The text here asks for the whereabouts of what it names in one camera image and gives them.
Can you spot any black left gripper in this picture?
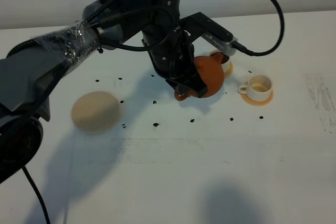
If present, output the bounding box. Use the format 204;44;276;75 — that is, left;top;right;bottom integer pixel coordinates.
142;16;208;97

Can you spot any brown clay teapot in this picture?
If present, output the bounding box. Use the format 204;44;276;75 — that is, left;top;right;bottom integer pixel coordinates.
174;51;229;101

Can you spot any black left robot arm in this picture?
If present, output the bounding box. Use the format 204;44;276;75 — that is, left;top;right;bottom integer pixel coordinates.
1;0;208;181

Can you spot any beige round teapot coaster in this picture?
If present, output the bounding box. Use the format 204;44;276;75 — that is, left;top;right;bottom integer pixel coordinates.
71;91;121;132

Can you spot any far orange cup coaster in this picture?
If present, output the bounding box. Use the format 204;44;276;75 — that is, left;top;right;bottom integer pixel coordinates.
224;63;234;79

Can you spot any orange cup coaster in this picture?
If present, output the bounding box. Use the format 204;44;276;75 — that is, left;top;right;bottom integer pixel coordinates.
241;89;275;107
224;63;234;79

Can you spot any far white teacup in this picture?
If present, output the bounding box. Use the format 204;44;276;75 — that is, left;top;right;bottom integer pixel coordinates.
210;50;231;73

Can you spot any white teacup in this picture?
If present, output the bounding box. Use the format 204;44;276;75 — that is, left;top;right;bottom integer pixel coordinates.
210;50;231;73
238;74;273;102

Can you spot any near white teacup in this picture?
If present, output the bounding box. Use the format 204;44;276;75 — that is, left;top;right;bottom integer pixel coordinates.
238;74;273;102

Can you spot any near orange cup coaster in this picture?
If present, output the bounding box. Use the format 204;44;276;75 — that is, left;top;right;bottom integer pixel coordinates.
241;89;275;107

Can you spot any black left camera cable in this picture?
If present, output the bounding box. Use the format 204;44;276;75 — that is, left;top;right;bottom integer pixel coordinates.
5;0;286;57

